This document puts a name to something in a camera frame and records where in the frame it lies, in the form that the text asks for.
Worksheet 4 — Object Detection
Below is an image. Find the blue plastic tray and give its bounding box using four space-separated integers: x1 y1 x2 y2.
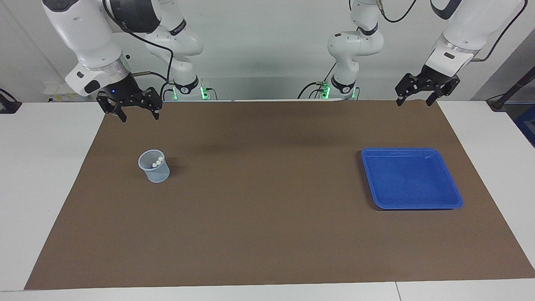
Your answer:
361 147 464 210

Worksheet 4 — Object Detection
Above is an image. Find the translucent plastic cup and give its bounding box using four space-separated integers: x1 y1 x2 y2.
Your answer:
138 150 171 184

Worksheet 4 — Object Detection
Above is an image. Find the black pole stand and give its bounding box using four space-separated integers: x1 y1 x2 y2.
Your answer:
486 67 535 111

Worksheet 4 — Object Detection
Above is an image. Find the blue crate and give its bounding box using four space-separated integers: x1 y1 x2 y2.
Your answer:
515 104 535 148

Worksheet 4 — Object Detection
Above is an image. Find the brown table mat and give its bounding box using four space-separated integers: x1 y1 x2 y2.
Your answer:
24 100 535 290

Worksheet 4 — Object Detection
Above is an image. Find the white wall power box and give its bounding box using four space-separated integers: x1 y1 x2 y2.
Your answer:
44 82 90 102

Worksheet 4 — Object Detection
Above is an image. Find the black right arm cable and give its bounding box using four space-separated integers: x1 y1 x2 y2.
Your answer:
102 0 174 84

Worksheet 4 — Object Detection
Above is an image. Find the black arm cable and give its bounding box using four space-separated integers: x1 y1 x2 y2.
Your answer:
102 0 174 84
376 0 528 62

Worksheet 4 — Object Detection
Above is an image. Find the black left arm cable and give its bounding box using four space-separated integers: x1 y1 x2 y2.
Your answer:
376 0 528 62

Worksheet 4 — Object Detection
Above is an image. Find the black base cable bundle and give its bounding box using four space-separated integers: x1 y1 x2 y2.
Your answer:
298 62 337 99

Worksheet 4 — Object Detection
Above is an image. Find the black clamp mount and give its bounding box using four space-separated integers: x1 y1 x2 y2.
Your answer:
0 89 22 114

